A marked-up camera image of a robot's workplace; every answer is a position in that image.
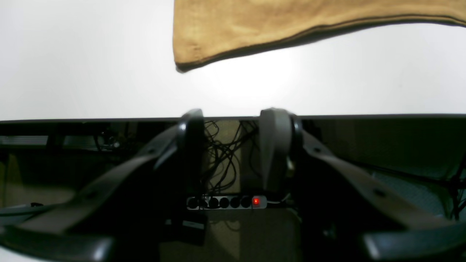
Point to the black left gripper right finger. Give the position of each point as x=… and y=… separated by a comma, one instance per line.
x=347, y=215

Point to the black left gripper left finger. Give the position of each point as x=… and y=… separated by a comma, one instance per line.
x=120, y=216

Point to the brown T-shirt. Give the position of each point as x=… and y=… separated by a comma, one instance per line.
x=210, y=30

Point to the black power strip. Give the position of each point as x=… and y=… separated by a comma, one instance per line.
x=226, y=202

